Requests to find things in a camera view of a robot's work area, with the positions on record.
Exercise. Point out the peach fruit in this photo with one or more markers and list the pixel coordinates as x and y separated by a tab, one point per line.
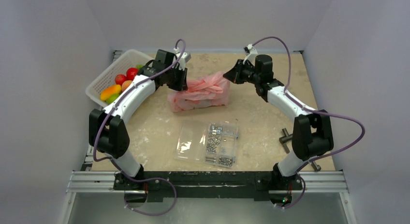
125	85

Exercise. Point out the white plastic basket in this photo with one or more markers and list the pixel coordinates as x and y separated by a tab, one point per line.
120	65

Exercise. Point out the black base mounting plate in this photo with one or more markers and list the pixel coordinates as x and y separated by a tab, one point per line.
256	185

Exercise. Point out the pink plastic bag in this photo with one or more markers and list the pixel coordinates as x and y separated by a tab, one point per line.
203	92

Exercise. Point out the large red apple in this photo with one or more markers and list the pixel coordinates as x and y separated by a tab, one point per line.
131	73

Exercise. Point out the orange yellow mango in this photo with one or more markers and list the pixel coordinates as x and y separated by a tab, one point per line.
110	91

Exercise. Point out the aluminium frame rail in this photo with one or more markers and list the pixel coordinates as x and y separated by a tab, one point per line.
106	181

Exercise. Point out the small red apple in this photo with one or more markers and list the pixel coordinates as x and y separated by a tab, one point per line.
120	79

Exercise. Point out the green lime fruit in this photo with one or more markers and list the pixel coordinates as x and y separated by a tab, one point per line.
112	98

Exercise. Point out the black T-handle tool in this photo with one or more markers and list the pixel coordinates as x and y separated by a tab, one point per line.
285	139

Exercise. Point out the clear plastic screw box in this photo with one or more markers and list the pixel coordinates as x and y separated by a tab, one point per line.
212	143

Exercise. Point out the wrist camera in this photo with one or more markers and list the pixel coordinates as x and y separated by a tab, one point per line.
251	53
184	58

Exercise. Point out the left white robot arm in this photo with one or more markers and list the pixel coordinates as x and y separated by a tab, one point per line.
107	131

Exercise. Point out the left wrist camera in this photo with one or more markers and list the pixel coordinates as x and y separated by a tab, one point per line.
184	58

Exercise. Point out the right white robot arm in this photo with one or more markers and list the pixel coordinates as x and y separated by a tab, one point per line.
312	133

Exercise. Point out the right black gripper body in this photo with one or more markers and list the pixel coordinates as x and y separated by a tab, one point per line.
241	73

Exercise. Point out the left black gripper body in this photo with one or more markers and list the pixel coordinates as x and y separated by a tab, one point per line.
175	78

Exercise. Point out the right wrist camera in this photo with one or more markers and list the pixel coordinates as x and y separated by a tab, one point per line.
251	53

